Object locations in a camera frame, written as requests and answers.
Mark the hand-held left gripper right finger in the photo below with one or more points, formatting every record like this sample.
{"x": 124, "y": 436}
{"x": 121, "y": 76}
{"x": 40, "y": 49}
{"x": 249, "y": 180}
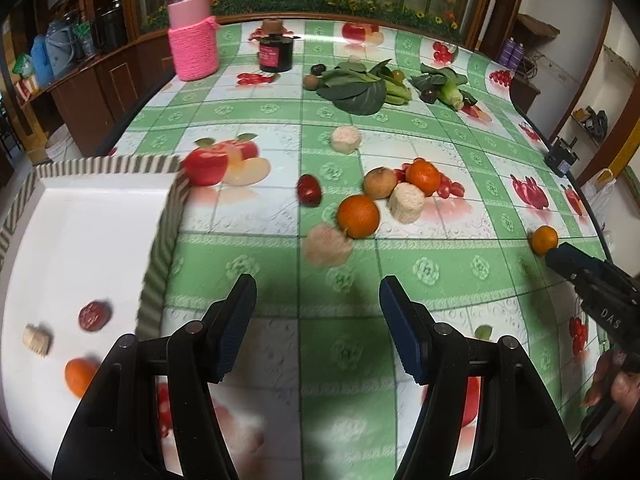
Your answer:
{"x": 404, "y": 332}

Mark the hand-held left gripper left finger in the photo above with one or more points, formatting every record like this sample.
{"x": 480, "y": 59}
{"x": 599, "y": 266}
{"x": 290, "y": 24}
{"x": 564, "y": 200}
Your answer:
{"x": 234, "y": 332}

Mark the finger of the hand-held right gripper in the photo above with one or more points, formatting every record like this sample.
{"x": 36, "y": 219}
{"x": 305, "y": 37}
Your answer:
{"x": 570, "y": 262}

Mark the orange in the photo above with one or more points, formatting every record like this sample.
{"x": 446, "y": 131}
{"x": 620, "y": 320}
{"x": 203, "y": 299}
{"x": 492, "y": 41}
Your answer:
{"x": 423, "y": 176}
{"x": 77, "y": 375}
{"x": 543, "y": 239}
{"x": 357, "y": 216}

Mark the red date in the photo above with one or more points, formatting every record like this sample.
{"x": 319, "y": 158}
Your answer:
{"x": 94, "y": 316}
{"x": 310, "y": 190}

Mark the brown round longan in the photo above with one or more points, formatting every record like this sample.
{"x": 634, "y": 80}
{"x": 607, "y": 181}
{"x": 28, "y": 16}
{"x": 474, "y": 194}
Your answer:
{"x": 379, "y": 182}

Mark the white tray with striped rim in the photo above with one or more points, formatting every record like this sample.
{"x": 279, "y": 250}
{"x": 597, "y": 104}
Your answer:
{"x": 90, "y": 240}

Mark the person's right hand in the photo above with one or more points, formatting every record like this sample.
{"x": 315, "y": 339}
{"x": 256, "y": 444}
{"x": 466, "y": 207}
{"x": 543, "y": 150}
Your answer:
{"x": 607, "y": 377}

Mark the white plastic bag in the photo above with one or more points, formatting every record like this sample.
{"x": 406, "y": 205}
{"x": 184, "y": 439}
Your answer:
{"x": 607, "y": 186}

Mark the black clamp device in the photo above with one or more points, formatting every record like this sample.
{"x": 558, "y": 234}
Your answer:
{"x": 560, "y": 157}

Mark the dark tools pile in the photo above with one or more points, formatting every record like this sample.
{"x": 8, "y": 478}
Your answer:
{"x": 595, "y": 120}

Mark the corn cob with husk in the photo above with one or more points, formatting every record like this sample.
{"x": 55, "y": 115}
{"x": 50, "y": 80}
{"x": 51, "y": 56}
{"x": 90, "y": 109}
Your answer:
{"x": 452, "y": 97}

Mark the green checked fruit-print tablecloth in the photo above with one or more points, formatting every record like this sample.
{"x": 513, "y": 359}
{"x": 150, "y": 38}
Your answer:
{"x": 280, "y": 125}

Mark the purple bottle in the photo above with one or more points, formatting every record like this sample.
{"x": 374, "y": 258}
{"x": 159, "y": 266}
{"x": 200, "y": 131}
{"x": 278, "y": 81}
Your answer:
{"x": 519, "y": 56}
{"x": 508, "y": 52}

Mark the dark purple round fruit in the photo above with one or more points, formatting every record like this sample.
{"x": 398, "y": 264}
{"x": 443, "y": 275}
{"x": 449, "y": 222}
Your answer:
{"x": 428, "y": 95}

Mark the dark green leafy vegetable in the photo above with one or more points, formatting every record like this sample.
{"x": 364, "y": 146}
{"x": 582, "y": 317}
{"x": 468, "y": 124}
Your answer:
{"x": 437, "y": 77}

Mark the cardboard box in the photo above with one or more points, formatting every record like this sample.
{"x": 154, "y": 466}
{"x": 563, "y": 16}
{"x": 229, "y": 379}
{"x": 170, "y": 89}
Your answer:
{"x": 537, "y": 25}

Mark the green bok choy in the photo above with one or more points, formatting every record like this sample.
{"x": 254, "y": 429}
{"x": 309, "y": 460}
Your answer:
{"x": 357, "y": 92}

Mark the small green round fruit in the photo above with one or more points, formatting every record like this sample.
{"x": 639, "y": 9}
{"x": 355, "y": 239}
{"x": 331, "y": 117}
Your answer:
{"x": 397, "y": 76}

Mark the white bucket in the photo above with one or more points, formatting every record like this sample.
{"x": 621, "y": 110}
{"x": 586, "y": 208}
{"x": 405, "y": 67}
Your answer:
{"x": 62, "y": 145}

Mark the small brown round fruit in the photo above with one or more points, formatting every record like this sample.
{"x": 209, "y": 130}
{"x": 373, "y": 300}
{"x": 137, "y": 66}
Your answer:
{"x": 311, "y": 81}

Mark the small dark round fruit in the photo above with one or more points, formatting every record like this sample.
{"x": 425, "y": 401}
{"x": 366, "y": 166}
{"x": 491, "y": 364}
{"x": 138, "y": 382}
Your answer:
{"x": 318, "y": 68}

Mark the wooden cabinet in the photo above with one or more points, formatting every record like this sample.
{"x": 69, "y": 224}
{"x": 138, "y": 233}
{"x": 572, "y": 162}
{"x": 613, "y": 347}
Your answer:
{"x": 100, "y": 90}

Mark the black jar with red label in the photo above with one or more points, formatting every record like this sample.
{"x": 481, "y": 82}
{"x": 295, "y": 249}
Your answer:
{"x": 275, "y": 55}

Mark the pink bottle with knitted sleeve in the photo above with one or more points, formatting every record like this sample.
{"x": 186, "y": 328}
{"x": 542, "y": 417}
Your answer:
{"x": 192, "y": 40}

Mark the red and white box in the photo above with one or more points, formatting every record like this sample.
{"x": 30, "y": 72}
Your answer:
{"x": 26, "y": 89}

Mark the clear glass jar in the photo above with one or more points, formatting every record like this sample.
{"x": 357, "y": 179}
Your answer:
{"x": 86, "y": 41}

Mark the grey-blue kettle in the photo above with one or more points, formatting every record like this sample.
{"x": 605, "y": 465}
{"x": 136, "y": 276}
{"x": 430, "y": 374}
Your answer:
{"x": 62, "y": 50}

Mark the black kettle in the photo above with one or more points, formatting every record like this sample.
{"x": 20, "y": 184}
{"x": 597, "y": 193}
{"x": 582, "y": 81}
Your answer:
{"x": 111, "y": 25}

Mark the green and white bag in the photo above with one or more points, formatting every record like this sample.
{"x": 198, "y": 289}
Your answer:
{"x": 22, "y": 66}

